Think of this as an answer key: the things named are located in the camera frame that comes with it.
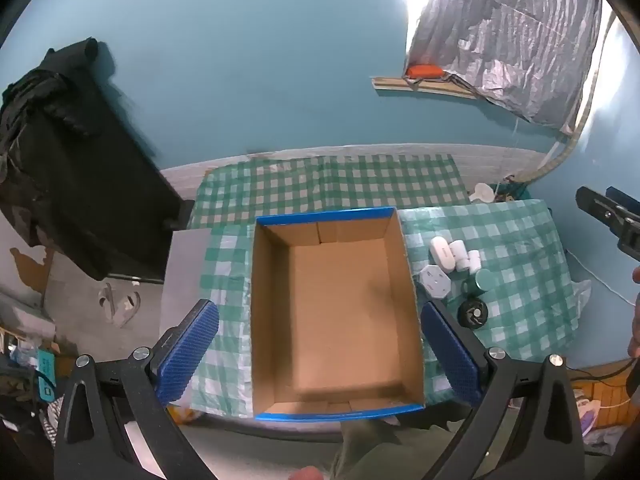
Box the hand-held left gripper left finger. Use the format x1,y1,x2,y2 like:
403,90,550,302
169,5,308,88
52,299,221,480

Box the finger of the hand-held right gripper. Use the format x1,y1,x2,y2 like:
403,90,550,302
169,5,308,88
606,186,640,217
575,186,632,233

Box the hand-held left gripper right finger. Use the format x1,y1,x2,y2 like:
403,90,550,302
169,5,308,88
420,301,586,480

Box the black round fan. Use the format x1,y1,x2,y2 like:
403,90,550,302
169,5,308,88
457,298,488,329

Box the white octagonal device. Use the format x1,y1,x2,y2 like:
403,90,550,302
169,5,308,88
419,265,452,302

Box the green jar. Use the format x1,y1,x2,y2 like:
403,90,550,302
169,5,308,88
461,268,496,297

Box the white oval case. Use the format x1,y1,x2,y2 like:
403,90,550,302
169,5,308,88
430,236,455,272

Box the blue cardboard box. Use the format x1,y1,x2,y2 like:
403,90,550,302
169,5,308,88
248,206,427,422

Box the person's right hand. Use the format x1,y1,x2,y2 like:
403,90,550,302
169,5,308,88
627,266,640,358

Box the white plastic bag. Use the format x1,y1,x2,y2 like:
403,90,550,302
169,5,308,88
565,277,593,321

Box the grey board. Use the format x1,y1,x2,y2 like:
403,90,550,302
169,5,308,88
159,228,211,356

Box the white slipper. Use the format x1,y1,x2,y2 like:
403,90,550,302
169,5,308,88
97,282,143,328

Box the teal container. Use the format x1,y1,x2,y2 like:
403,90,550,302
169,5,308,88
495,175,531,203

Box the large-check green tablecloth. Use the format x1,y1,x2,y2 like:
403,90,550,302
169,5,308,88
190,200,576,418

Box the person's olive pants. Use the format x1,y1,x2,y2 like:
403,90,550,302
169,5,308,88
330,417,471,480

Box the teal box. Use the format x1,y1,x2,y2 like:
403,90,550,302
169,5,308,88
37,350,58,401

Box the striped cloth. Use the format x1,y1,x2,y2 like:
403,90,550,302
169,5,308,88
42,400,63,448

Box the silver tarp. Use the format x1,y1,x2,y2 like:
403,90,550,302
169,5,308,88
402,0,603,136

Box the small-check green tablecloth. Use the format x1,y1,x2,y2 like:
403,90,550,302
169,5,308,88
189,154,471,233

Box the black cloth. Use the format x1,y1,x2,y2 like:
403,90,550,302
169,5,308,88
0,37,196,283

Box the wooden ledge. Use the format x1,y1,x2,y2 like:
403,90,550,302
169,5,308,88
371,76,483,102

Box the orange object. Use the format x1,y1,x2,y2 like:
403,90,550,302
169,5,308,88
406,63,445,81

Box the white cable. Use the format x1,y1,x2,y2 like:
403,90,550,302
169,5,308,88
567,250,638,306

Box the beige hose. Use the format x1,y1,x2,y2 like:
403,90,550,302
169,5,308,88
515,10,618,183

